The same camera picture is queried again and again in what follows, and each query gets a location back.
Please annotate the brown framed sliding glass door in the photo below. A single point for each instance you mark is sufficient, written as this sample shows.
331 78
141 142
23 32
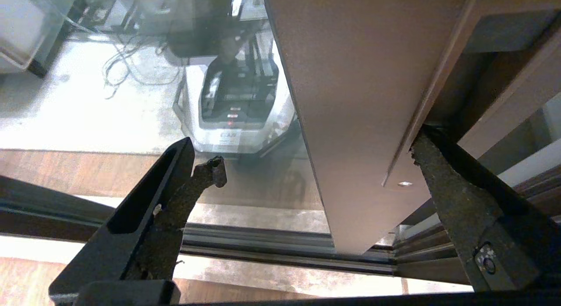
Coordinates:
350 100

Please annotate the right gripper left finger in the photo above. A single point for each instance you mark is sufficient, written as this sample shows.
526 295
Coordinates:
131 236

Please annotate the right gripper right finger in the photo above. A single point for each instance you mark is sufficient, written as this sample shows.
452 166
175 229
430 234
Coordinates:
482 218

